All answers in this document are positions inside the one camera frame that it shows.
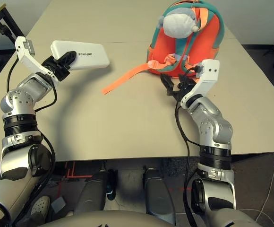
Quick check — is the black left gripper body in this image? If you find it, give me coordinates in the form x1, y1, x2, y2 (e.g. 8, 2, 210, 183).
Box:
42, 56, 71, 82

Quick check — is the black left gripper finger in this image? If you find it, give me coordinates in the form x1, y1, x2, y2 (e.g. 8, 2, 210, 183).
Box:
56, 50, 77, 70

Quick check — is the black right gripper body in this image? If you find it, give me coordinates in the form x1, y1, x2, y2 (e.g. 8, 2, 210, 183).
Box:
169, 87, 191, 103

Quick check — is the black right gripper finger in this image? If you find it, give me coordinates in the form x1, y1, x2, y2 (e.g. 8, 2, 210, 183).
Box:
160, 73, 176, 96
178, 75, 196, 92

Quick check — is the orange teal backpack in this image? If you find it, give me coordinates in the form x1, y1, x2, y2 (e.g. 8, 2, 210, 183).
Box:
101, 0, 226, 96

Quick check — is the grey plush dolphin keychain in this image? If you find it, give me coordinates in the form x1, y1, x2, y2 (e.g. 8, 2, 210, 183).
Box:
157, 8, 203, 40

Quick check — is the grey robot right leg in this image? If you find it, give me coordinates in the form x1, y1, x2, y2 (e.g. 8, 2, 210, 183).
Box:
142, 167, 177, 225

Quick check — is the grey robot leg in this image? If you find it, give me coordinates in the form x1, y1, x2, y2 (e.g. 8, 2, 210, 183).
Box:
142, 167, 177, 225
74, 168, 116, 213

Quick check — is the grey robot left leg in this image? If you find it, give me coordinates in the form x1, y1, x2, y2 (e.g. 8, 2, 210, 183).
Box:
74, 168, 116, 213

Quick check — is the small grey floor box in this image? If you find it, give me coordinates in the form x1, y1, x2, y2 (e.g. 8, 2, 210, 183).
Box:
51, 197, 67, 212

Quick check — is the white perforated shoe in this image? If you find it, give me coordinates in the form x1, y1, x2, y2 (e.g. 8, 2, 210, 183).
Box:
30, 195, 51, 222

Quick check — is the grey robot torso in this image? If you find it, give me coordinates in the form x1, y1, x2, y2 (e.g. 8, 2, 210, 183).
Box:
39, 209, 175, 227

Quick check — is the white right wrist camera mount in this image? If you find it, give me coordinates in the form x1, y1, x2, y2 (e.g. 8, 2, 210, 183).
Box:
180, 59, 221, 110

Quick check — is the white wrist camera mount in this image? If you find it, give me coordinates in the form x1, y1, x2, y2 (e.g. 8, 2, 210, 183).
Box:
180, 59, 221, 110
15, 35, 57, 80

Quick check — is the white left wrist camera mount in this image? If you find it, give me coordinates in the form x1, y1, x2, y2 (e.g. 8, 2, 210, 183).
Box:
15, 35, 57, 80

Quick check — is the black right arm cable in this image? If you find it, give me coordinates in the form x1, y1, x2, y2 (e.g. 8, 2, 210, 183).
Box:
174, 66, 206, 227

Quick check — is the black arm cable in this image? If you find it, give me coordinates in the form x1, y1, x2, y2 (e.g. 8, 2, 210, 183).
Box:
174, 66, 206, 227
6, 53, 57, 201

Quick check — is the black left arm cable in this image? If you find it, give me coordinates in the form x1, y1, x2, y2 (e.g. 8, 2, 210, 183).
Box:
6, 53, 57, 201

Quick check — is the black frame side table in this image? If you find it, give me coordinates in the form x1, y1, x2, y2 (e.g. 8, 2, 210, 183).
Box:
0, 4, 26, 52

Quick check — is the white floor cable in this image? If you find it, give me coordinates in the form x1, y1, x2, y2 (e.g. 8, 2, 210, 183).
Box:
255, 151, 274, 221

